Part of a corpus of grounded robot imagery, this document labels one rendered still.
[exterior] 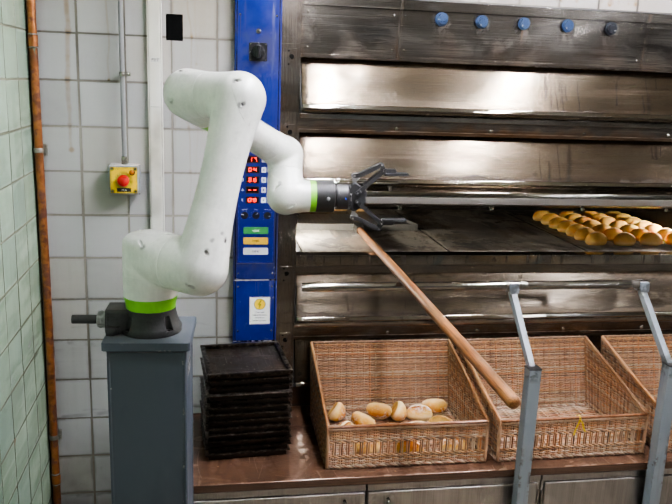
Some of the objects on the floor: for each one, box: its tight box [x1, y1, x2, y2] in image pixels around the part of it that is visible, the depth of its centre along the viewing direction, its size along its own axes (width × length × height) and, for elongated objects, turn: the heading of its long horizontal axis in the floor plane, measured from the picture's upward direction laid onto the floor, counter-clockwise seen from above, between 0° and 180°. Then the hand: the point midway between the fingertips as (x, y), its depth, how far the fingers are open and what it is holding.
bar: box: [301, 280, 672, 504], centre depth 253 cm, size 31×127×118 cm, turn 90°
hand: (402, 197), depth 221 cm, fingers open, 13 cm apart
